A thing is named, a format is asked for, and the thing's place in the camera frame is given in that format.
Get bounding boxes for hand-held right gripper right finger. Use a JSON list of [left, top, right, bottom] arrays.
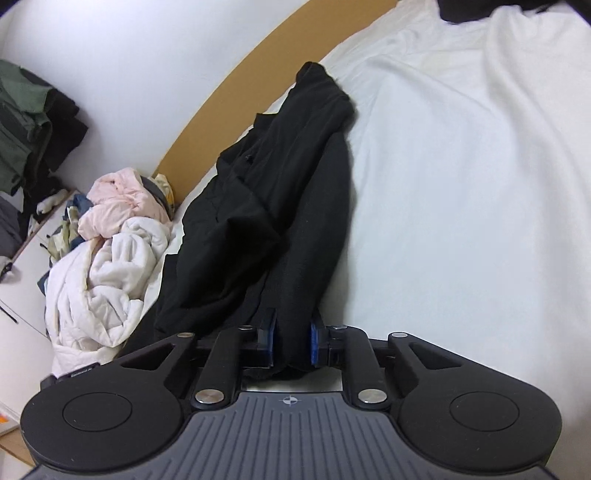
[[309, 314, 460, 411]]

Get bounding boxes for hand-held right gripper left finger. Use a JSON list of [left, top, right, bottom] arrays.
[[119, 310, 278, 411]]

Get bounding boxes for black coat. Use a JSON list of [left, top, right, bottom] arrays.
[[117, 61, 358, 381]]

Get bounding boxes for white cabinet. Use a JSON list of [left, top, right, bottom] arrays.
[[0, 187, 79, 444]]

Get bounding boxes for white duvet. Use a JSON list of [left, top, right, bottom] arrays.
[[44, 216, 174, 377]]

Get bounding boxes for blue beige patterned cloth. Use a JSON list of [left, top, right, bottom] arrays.
[[39, 194, 93, 296]]

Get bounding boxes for white fluffy item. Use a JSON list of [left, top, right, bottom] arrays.
[[36, 188, 69, 215]]

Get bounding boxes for grey blue cloth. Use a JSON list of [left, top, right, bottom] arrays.
[[141, 174, 176, 220]]

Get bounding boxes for pink cloth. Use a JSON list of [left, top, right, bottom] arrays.
[[78, 168, 169, 241]]

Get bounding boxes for black hanging garment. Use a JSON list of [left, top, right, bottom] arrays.
[[25, 78, 88, 195]]

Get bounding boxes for green jacket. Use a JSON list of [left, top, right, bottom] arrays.
[[0, 60, 54, 195]]

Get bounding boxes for dark cloth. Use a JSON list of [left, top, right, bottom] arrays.
[[436, 0, 568, 24]]

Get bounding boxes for wooden bed frame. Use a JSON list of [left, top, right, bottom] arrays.
[[157, 0, 402, 204]]

